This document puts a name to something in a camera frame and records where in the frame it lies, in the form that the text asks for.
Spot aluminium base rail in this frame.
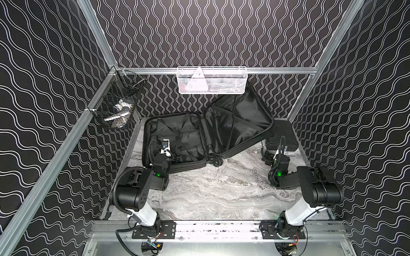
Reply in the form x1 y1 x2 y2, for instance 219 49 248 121
91 220 348 243

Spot black plastic tool case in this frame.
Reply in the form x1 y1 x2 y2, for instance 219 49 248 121
264 119 299 151

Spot clear plastic wall bin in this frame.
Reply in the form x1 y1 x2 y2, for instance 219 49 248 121
176 66 248 95

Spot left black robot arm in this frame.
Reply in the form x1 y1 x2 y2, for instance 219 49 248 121
110 139 174 229

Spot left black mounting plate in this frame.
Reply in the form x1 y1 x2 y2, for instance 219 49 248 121
132 221 177 240

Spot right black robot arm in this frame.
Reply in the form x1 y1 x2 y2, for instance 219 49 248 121
262 150 344 229

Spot black mounting plate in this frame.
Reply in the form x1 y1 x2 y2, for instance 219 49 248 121
259 220 306 240
132 221 177 240

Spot silver items in basket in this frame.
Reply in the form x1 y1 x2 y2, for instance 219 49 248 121
103 99 134 129

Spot left corrugated black cable conduit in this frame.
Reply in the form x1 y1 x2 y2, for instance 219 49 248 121
111 166 145 215

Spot white triangle label card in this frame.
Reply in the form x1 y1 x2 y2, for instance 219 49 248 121
185 67 208 94

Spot black wire mesh basket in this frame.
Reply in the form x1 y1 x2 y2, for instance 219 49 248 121
91 71 147 130

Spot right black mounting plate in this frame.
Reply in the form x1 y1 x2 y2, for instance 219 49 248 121
259 220 306 240

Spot black ribbed hard-shell suitcase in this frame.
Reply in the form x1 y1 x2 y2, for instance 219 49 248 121
142 85 275 173

